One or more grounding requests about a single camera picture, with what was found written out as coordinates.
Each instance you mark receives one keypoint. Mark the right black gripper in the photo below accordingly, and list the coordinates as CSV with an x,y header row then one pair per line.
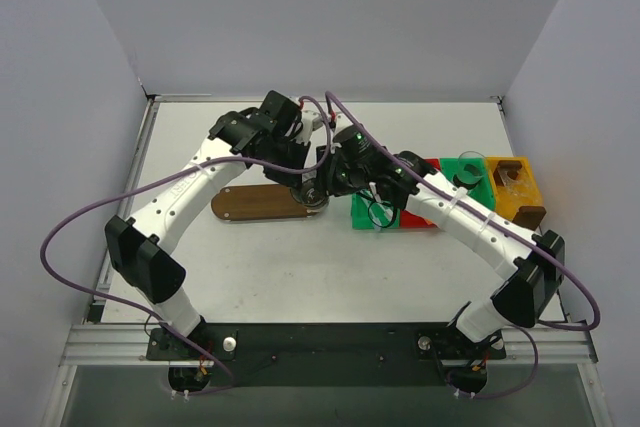
x,y
329,173

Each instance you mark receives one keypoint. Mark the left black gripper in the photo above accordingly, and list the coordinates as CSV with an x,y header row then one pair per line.
x,y
292,173

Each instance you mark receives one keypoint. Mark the dark smoked plastic cup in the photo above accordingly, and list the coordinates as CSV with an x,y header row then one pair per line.
x,y
311,195

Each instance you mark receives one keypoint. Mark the clear acrylic toothbrush holder rack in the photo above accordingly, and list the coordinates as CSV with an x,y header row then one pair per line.
x,y
520,192

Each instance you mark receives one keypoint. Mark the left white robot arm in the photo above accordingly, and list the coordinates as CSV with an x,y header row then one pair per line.
x,y
276,136

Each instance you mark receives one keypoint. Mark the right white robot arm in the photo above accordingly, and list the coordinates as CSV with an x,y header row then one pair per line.
x,y
524,260

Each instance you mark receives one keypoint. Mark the brown oval wooden tray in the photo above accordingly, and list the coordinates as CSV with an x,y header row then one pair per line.
x,y
266,202

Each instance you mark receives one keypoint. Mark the left green plastic bin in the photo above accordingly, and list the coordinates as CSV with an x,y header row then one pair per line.
x,y
367,214

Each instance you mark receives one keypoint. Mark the green plastic bin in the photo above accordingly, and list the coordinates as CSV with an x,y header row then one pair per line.
x,y
367,214
483,193

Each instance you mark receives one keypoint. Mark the red plastic bin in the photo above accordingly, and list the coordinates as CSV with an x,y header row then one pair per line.
x,y
411,221

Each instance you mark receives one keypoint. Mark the right green plastic bin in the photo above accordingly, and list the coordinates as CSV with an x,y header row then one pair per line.
x,y
483,193

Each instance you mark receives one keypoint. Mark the yellow plastic bin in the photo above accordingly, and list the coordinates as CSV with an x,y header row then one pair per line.
x,y
515,184

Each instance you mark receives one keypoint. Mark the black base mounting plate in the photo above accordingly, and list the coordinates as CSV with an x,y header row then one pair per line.
x,y
322,355

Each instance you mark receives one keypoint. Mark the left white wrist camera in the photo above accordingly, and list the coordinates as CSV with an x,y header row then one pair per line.
x,y
311,118

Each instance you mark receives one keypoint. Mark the aluminium extrusion rail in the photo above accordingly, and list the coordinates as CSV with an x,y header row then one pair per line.
x,y
126,345

